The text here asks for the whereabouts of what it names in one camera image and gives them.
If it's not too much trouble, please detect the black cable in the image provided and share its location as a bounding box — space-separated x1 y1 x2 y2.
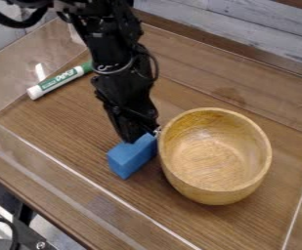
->
0 216 20 250

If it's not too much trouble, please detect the light wooden bowl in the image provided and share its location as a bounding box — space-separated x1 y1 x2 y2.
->
158 107 273 205

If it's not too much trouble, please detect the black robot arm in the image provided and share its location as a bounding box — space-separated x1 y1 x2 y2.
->
0 0 158 143

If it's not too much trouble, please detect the black metal stand base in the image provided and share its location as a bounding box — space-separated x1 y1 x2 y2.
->
12 221 58 250

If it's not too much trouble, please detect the blue foam block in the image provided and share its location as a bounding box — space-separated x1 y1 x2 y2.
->
106 134 156 180

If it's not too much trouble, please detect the clear acrylic front wall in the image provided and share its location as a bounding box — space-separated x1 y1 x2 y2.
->
0 125 202 250

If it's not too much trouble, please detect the green white dry-erase marker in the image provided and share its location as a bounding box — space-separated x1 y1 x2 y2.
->
27 61 91 100

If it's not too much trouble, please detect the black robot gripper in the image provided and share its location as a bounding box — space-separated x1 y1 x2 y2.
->
90 67 163 145

